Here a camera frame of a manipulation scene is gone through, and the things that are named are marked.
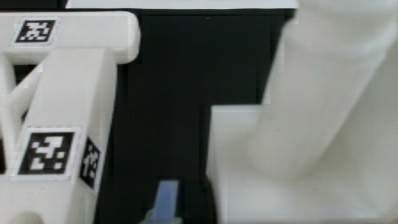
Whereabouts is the white chair seat part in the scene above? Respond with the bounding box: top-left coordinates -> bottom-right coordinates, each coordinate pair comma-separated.
206,0 -> 398,224

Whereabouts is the white chair back frame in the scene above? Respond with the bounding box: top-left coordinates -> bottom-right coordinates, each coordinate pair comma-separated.
0,11 -> 141,224

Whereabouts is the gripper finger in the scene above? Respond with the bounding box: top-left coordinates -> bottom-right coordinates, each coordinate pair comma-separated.
141,180 -> 182,224

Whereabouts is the white U-shaped fence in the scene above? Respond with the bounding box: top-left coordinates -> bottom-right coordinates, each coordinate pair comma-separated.
66,0 -> 299,9

